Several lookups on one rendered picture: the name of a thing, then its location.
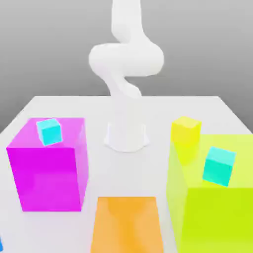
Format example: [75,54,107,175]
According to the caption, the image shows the small yellow cube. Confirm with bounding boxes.
[170,116,202,166]

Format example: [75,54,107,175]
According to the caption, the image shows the small cyan cube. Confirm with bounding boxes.
[36,118,63,147]

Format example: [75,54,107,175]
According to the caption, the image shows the small turquoise cube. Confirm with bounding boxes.
[202,146,237,187]

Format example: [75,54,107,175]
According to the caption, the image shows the large magenta box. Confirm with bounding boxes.
[6,117,89,212]

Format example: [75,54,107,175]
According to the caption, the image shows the large orange box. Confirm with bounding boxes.
[90,196,165,253]

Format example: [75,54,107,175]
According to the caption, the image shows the large lime box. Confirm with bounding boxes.
[166,134,253,253]

